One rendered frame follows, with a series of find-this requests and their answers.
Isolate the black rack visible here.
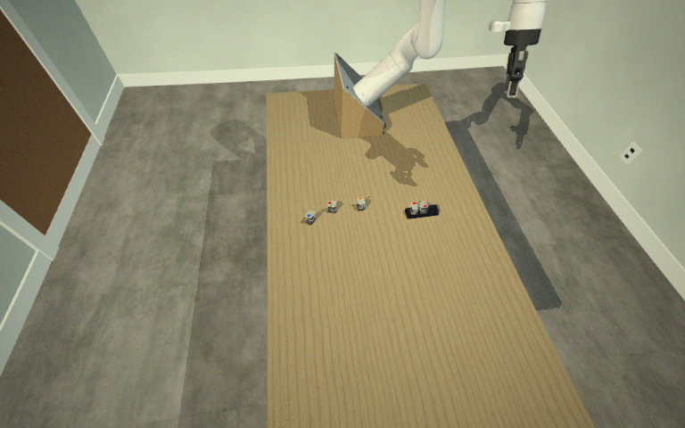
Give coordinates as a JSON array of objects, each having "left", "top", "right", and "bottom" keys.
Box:
[{"left": 405, "top": 204, "right": 439, "bottom": 219}]

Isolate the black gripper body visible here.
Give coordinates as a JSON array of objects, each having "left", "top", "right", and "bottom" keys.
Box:
[{"left": 504, "top": 29, "right": 541, "bottom": 66}]

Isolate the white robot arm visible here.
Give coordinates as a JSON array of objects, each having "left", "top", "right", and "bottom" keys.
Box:
[{"left": 353, "top": 0, "right": 547, "bottom": 106}]

